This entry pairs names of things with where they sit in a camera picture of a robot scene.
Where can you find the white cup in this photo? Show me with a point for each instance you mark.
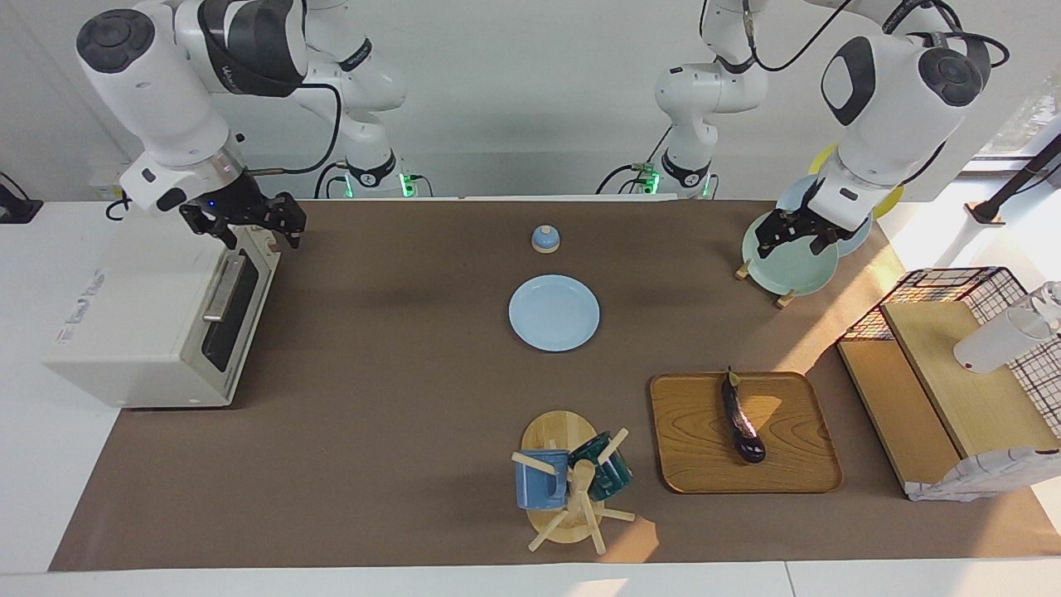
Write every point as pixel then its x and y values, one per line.
pixel 990 348

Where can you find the white checkered cloth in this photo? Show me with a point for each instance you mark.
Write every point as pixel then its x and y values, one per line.
pixel 986 474

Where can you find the yellow plate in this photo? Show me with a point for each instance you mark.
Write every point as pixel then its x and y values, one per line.
pixel 825 157

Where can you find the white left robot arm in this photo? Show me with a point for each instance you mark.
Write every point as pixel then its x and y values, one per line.
pixel 895 91

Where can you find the light blue serving plate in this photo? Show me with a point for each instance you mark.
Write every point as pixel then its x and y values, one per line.
pixel 554 313

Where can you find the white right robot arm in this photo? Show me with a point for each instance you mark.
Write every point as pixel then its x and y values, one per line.
pixel 149 83

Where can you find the dark green mug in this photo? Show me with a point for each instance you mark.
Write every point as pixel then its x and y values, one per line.
pixel 615 477

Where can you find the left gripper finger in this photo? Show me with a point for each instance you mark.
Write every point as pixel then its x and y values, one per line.
pixel 766 245
pixel 824 244

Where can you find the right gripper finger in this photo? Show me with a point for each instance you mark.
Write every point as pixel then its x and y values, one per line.
pixel 293 222
pixel 227 235

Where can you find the white toaster oven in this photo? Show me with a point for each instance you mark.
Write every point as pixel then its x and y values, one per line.
pixel 124 332

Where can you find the black device on table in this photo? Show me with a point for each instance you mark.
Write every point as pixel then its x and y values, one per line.
pixel 15 206

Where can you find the brown table mat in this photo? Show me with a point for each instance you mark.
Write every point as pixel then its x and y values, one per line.
pixel 398 373

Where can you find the blue mug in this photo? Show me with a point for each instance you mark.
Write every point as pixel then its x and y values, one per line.
pixel 535 489

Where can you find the clear glass cup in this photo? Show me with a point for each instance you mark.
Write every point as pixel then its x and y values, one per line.
pixel 1046 300

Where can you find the wooden stepped shelf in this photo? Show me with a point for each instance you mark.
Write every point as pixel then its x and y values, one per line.
pixel 961 390

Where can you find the wooden serving tray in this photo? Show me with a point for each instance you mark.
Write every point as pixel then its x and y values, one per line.
pixel 796 448

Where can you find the pale green plate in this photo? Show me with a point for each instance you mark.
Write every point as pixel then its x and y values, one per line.
pixel 796 269

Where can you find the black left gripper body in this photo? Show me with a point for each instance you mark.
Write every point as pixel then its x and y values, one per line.
pixel 800 224

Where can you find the small blue call bell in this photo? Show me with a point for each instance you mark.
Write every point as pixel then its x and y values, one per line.
pixel 545 240

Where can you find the black stand with wooden foot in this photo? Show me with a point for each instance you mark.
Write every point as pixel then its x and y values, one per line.
pixel 1024 178

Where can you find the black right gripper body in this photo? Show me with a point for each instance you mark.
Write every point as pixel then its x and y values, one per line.
pixel 236 206

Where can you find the light blue racked plate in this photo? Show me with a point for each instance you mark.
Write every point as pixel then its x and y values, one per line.
pixel 792 195

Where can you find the wooden plate rack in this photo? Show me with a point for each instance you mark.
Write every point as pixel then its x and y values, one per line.
pixel 742 270

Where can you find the wooden mug tree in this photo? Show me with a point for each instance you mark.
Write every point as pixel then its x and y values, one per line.
pixel 555 431

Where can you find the purple eggplant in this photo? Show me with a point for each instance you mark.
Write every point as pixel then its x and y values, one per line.
pixel 738 423

